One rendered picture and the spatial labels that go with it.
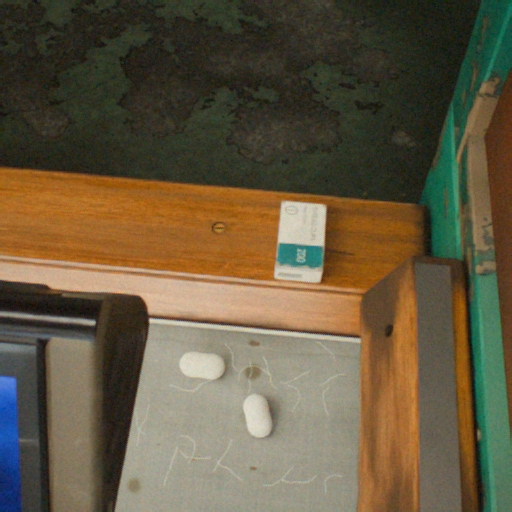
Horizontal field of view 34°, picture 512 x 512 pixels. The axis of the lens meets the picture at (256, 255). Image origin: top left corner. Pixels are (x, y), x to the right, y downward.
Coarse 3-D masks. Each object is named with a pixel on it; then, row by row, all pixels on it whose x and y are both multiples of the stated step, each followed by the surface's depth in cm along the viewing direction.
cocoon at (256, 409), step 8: (248, 400) 58; (256, 400) 58; (264, 400) 58; (248, 408) 58; (256, 408) 58; (264, 408) 58; (248, 416) 58; (256, 416) 57; (264, 416) 57; (248, 424) 58; (256, 424) 57; (264, 424) 57; (256, 432) 57; (264, 432) 57
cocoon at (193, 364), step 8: (192, 352) 60; (200, 352) 60; (184, 360) 60; (192, 360) 60; (200, 360) 60; (208, 360) 60; (216, 360) 60; (184, 368) 60; (192, 368) 59; (200, 368) 59; (208, 368) 59; (216, 368) 59; (224, 368) 60; (192, 376) 60; (200, 376) 60; (208, 376) 60; (216, 376) 60
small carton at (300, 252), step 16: (288, 208) 64; (304, 208) 64; (320, 208) 64; (288, 224) 63; (304, 224) 63; (320, 224) 63; (288, 240) 62; (304, 240) 63; (320, 240) 63; (288, 256) 62; (304, 256) 62; (320, 256) 62; (288, 272) 62; (304, 272) 62; (320, 272) 62
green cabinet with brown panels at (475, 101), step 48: (480, 48) 55; (480, 96) 54; (480, 144) 57; (480, 192) 54; (480, 240) 52; (480, 288) 50; (480, 336) 48; (480, 384) 47; (480, 432) 46; (480, 480) 45
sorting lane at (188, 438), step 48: (192, 336) 63; (240, 336) 63; (288, 336) 63; (336, 336) 63; (144, 384) 60; (192, 384) 61; (240, 384) 61; (288, 384) 61; (336, 384) 61; (144, 432) 58; (192, 432) 58; (240, 432) 59; (288, 432) 59; (336, 432) 59; (144, 480) 56; (192, 480) 56; (240, 480) 57; (288, 480) 57; (336, 480) 57
